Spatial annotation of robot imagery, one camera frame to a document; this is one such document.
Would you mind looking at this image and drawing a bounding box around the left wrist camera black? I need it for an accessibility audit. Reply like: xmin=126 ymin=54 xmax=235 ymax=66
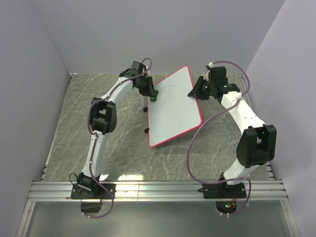
xmin=129 ymin=61 xmax=150 ymax=76

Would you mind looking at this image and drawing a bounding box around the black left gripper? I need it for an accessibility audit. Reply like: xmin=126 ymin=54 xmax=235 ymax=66
xmin=136 ymin=77 xmax=158 ymax=98

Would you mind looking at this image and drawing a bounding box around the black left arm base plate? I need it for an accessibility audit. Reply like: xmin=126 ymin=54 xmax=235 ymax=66
xmin=71 ymin=183 xmax=117 ymax=199

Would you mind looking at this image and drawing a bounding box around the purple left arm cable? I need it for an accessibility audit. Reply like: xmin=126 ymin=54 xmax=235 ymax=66
xmin=86 ymin=58 xmax=153 ymax=219

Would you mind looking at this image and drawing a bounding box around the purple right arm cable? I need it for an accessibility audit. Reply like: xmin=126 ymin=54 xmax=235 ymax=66
xmin=186 ymin=60 xmax=252 ymax=218

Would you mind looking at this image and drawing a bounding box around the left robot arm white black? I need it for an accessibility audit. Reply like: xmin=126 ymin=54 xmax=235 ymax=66
xmin=77 ymin=67 xmax=158 ymax=198

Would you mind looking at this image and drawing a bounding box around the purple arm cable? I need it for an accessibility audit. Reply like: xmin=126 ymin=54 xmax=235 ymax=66
xmin=186 ymin=60 xmax=252 ymax=218
xmin=86 ymin=58 xmax=153 ymax=219

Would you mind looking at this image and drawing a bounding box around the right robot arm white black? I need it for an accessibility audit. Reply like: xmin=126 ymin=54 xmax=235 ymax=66
xmin=188 ymin=76 xmax=277 ymax=198

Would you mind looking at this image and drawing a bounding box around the pink framed whiteboard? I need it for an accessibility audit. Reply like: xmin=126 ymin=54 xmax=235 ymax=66
xmin=147 ymin=66 xmax=202 ymax=148

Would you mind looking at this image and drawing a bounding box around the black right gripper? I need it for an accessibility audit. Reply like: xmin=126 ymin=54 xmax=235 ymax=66
xmin=187 ymin=77 xmax=214 ymax=102

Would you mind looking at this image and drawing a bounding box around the aluminium mounting rail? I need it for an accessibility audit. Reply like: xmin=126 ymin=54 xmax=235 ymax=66
xmin=27 ymin=180 xmax=288 ymax=202

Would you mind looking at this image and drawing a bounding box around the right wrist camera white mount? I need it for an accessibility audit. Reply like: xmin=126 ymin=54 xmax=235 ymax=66
xmin=204 ymin=62 xmax=228 ymax=85

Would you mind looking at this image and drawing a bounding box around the green whiteboard eraser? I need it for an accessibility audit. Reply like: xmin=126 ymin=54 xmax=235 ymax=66
xmin=149 ymin=97 xmax=157 ymax=102

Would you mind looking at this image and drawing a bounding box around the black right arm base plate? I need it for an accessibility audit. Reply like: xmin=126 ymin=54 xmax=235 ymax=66
xmin=197 ymin=183 xmax=247 ymax=199

